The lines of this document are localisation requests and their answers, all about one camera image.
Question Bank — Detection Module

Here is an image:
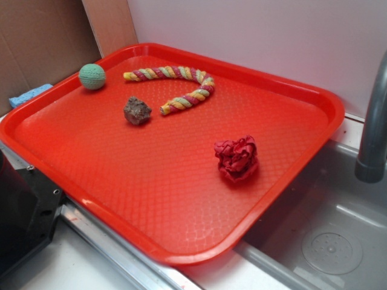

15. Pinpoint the brown rock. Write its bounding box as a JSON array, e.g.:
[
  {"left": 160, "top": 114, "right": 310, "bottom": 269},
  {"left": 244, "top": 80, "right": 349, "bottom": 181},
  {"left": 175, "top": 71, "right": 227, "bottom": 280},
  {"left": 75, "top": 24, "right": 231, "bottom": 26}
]
[{"left": 123, "top": 96, "right": 152, "bottom": 126}]

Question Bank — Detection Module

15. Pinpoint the green textured ball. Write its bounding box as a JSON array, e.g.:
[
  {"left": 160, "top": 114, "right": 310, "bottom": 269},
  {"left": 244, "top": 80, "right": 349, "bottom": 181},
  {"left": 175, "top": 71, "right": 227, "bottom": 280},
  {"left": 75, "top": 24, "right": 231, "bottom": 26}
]
[{"left": 79, "top": 63, "right": 106, "bottom": 90}]

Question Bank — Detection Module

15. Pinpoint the grey sink basin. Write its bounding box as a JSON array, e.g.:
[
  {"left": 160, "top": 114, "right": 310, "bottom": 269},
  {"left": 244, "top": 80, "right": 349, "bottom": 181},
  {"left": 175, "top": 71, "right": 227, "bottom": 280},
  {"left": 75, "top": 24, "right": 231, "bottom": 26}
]
[{"left": 181, "top": 139, "right": 387, "bottom": 290}]

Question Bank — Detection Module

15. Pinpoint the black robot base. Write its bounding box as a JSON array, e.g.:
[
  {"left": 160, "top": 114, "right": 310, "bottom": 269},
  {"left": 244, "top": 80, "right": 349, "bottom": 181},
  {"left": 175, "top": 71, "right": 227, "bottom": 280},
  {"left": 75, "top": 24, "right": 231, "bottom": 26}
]
[{"left": 1, "top": 153, "right": 63, "bottom": 279}]

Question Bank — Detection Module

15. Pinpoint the grey metal faucet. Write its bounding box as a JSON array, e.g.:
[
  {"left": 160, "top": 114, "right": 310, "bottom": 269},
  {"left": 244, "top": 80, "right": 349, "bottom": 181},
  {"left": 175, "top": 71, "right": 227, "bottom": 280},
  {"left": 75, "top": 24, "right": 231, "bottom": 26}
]
[{"left": 355, "top": 55, "right": 386, "bottom": 183}]

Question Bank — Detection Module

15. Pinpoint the multicolour twisted rope toy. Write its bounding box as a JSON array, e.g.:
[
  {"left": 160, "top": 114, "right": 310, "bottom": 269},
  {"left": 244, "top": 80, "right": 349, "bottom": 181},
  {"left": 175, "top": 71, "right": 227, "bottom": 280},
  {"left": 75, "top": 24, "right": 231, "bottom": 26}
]
[{"left": 123, "top": 66, "right": 215, "bottom": 115}]

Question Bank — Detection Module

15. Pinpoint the sink drain cover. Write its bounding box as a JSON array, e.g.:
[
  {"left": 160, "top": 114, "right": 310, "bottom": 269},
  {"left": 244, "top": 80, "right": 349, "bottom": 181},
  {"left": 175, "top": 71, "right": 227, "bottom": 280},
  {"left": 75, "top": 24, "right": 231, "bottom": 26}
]
[{"left": 302, "top": 226, "right": 363, "bottom": 275}]

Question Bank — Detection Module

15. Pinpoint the brown cardboard panel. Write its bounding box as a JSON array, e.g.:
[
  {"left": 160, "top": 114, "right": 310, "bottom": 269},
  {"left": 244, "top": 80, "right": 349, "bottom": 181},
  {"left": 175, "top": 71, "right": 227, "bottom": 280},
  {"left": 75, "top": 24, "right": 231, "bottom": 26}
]
[{"left": 1, "top": 1, "right": 138, "bottom": 115}]

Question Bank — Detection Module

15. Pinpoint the blue sponge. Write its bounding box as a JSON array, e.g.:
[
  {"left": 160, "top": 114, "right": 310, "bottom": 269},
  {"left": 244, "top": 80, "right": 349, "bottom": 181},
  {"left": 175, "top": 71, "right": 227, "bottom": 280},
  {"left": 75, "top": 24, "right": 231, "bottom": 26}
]
[{"left": 9, "top": 84, "right": 53, "bottom": 109}]

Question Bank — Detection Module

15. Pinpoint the red plastic tray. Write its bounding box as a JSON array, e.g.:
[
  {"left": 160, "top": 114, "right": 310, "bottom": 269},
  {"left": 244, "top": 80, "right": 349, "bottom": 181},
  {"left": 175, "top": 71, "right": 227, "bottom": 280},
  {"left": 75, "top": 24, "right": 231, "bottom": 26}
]
[{"left": 1, "top": 43, "right": 345, "bottom": 265}]

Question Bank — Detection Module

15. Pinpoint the crumpled red cloth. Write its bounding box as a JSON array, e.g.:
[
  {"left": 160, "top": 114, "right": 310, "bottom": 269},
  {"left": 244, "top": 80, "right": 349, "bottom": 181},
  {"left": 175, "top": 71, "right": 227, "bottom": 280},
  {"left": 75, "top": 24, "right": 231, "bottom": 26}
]
[{"left": 214, "top": 135, "right": 259, "bottom": 183}]

